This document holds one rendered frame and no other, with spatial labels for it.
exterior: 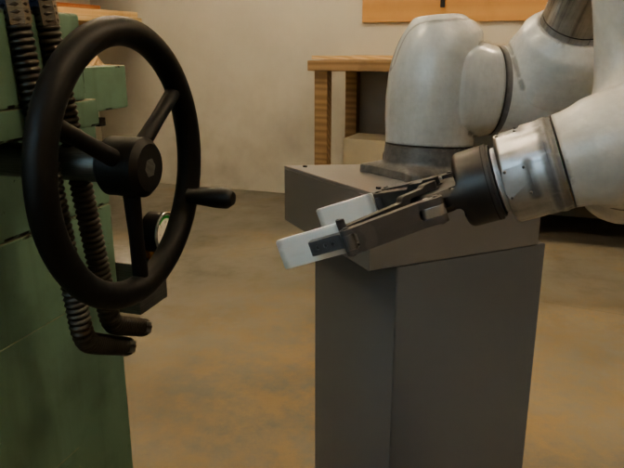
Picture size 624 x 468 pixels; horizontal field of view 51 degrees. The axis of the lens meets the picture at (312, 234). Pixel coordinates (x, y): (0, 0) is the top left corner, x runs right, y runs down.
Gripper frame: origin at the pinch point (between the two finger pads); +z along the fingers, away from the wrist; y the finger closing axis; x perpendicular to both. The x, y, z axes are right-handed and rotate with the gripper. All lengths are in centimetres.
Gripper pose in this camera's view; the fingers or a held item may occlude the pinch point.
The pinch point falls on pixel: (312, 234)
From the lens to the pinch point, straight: 70.8
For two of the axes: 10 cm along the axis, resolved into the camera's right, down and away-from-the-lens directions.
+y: -3.0, 2.6, -9.2
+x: 3.3, 9.3, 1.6
